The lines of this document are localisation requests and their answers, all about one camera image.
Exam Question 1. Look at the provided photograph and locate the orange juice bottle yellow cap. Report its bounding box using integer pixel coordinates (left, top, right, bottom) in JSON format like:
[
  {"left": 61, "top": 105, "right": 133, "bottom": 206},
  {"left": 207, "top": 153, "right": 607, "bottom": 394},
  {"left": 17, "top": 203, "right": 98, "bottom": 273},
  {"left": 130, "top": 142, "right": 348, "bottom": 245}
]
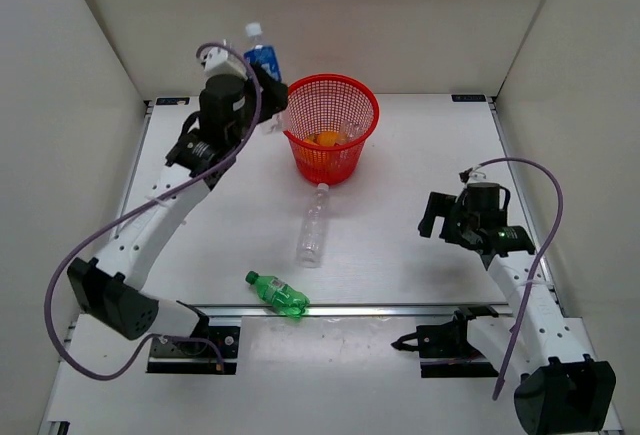
[{"left": 304, "top": 131, "right": 342, "bottom": 148}]

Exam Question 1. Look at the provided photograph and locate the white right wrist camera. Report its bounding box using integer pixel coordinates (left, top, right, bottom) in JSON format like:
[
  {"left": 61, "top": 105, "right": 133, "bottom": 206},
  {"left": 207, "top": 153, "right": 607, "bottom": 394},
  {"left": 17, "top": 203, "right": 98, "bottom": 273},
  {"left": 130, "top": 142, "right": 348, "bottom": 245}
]
[{"left": 459, "top": 166, "right": 487, "bottom": 186}]

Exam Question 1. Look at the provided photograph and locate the crushed orange plastic bottle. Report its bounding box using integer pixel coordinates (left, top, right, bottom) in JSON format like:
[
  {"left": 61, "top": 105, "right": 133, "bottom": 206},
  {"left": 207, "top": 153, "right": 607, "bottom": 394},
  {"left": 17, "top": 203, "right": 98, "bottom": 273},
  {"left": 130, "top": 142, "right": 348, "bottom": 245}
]
[{"left": 300, "top": 148, "right": 341, "bottom": 174}]

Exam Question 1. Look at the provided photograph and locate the black label left table corner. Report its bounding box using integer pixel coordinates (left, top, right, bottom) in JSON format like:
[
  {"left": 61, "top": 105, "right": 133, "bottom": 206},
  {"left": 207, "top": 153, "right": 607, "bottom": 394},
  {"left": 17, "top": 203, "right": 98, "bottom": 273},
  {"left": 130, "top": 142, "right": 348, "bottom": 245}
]
[{"left": 155, "top": 97, "right": 190, "bottom": 106}]

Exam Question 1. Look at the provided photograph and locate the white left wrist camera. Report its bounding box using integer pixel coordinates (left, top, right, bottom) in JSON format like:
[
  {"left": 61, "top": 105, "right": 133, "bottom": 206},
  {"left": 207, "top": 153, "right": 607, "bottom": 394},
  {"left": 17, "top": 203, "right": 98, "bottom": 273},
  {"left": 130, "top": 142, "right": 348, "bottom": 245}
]
[{"left": 196, "top": 45, "right": 247, "bottom": 80}]

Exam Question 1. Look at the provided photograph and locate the black label table corner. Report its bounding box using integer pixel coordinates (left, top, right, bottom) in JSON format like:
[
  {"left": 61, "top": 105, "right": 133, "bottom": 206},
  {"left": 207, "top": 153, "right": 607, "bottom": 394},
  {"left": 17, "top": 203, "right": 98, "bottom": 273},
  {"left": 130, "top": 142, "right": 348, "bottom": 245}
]
[
  {"left": 451, "top": 94, "right": 486, "bottom": 103},
  {"left": 155, "top": 97, "right": 190, "bottom": 106}
]

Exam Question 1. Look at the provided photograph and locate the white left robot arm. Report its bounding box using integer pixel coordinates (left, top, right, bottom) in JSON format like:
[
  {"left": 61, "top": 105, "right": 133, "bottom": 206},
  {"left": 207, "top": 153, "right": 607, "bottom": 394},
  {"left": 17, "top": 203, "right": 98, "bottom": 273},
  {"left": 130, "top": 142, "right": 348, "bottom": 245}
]
[{"left": 67, "top": 64, "right": 288, "bottom": 355}]

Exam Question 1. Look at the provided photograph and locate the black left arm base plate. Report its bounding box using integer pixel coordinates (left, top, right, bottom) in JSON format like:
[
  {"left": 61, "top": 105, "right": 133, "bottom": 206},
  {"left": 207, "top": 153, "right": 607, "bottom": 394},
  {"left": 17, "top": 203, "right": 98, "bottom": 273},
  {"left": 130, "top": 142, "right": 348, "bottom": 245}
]
[{"left": 146, "top": 318, "right": 241, "bottom": 375}]

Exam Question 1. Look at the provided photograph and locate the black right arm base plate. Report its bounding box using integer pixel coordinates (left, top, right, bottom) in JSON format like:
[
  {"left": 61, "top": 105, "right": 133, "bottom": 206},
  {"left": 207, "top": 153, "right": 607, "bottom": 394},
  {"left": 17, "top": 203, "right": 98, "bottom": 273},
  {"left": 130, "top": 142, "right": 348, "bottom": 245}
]
[{"left": 391, "top": 305, "right": 499, "bottom": 379}]

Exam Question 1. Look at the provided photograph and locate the red mesh plastic bin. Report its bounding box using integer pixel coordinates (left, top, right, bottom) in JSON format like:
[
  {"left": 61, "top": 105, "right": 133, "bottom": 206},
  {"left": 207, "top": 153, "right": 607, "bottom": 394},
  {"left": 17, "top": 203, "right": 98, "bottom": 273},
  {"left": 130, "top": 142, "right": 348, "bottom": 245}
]
[{"left": 284, "top": 73, "right": 380, "bottom": 185}]

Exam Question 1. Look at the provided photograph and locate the clear bottle blue label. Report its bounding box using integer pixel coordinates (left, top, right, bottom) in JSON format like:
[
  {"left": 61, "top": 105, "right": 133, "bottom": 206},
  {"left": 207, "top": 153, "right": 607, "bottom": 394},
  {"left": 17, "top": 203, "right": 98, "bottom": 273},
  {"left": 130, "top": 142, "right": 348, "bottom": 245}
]
[{"left": 244, "top": 22, "right": 283, "bottom": 134}]

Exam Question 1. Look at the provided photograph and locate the green plastic bottle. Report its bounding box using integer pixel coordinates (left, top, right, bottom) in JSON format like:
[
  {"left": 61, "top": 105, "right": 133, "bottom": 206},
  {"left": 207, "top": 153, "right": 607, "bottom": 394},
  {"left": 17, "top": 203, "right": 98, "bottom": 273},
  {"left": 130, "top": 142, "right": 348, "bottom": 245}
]
[{"left": 245, "top": 271, "right": 310, "bottom": 320}]

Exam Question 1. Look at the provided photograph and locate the clear unlabelled plastic bottle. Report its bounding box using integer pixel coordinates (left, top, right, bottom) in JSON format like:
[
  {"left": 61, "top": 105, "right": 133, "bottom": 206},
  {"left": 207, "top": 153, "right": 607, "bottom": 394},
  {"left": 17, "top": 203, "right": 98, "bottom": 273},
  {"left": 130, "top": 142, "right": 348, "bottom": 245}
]
[{"left": 296, "top": 183, "right": 330, "bottom": 268}]

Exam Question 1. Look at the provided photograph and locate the black label right table corner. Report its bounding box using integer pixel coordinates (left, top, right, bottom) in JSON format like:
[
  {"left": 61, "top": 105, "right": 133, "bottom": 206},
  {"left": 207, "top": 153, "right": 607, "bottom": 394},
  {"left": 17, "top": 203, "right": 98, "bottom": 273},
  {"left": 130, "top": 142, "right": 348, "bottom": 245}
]
[{"left": 451, "top": 94, "right": 486, "bottom": 103}]

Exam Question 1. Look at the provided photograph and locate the clear bottle red label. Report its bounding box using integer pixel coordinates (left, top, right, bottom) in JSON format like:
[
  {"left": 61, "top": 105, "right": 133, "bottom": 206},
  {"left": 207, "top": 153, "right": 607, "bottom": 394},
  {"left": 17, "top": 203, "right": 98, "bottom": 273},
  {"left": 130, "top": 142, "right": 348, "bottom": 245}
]
[{"left": 334, "top": 121, "right": 363, "bottom": 147}]

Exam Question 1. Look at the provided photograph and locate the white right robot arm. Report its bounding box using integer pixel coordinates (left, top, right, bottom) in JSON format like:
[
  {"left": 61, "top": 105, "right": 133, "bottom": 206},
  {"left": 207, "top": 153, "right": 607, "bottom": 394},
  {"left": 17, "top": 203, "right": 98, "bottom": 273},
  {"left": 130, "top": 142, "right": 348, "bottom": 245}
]
[{"left": 418, "top": 182, "right": 616, "bottom": 434}]

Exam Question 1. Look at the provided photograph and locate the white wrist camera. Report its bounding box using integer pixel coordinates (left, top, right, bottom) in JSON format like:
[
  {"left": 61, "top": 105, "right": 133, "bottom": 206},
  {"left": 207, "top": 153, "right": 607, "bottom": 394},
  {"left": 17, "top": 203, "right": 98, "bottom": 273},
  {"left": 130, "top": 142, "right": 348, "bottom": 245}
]
[
  {"left": 459, "top": 166, "right": 487, "bottom": 186},
  {"left": 196, "top": 45, "right": 247, "bottom": 80}
]

